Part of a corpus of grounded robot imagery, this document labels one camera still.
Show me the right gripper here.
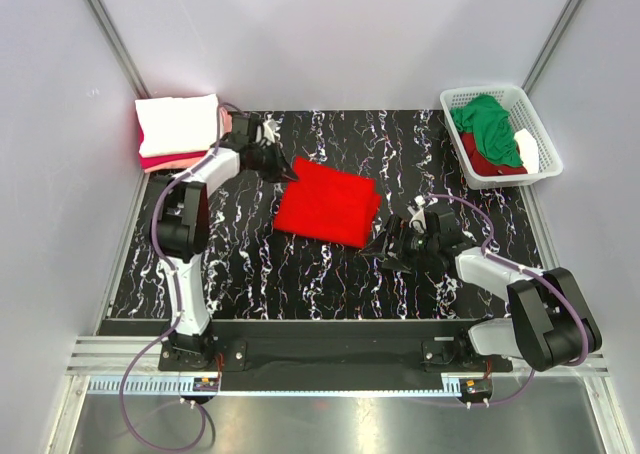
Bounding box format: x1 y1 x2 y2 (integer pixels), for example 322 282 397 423
361 214 439 274

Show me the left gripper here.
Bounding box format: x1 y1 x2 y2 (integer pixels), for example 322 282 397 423
249 139 297 184

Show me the bright red t-shirt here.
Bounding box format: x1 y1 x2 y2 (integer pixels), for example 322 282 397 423
273 157 381 249

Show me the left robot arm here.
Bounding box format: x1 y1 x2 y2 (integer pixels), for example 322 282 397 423
147 113 298 370

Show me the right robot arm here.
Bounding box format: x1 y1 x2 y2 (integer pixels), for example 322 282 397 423
362 206 602 372

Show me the dark red t-shirt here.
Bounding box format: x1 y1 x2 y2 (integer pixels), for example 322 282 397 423
461 133 527 177

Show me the magenta folded t-shirt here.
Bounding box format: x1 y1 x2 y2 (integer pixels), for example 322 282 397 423
138 151 207 173

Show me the green t-shirt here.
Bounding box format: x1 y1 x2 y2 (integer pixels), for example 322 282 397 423
450 94 523 167

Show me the white cloth in basket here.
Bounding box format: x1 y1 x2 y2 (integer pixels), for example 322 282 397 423
514 129 540 174

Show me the right small circuit board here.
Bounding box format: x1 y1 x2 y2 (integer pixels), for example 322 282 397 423
463 379 493 397

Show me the small circuit board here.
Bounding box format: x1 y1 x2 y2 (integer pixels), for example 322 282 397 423
193 377 220 392
463 379 493 397

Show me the white plastic basket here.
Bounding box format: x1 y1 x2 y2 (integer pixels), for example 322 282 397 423
440 85 564 190

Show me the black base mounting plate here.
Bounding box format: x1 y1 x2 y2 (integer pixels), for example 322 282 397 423
159 320 512 374

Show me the left small circuit board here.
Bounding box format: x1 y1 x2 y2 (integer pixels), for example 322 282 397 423
193 377 220 392

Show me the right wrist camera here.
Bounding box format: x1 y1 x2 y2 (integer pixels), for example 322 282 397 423
408 195 427 234

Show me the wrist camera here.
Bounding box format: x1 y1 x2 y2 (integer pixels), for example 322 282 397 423
257 119 280 146
408 195 427 234

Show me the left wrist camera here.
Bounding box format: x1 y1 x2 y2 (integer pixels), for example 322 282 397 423
257 119 280 146

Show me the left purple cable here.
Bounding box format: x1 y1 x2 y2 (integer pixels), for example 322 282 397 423
119 102 246 451

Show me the purple cable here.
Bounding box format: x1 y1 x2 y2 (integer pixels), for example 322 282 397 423
427 193 591 408
119 102 246 451

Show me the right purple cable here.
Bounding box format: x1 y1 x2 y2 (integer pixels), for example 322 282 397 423
427 193 591 408

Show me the aluminium frame rail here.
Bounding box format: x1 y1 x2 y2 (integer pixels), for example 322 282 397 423
64 336 611 375

